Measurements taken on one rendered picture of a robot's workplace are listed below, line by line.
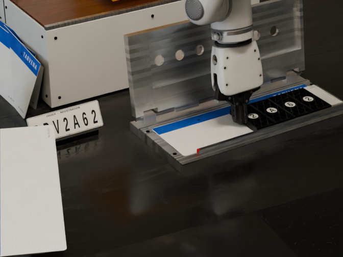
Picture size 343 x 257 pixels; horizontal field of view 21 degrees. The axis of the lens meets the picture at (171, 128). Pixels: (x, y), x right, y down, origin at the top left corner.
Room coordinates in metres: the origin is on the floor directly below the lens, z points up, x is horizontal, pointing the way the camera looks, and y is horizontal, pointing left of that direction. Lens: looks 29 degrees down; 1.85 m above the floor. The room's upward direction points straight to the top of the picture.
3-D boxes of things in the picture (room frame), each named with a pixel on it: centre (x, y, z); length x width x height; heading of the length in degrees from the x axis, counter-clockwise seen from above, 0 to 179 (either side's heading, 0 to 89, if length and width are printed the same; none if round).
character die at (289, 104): (1.76, -0.25, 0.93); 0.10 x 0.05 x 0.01; 31
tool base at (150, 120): (1.73, -0.15, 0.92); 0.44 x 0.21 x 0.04; 121
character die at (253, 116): (1.70, -0.17, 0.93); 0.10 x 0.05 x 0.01; 31
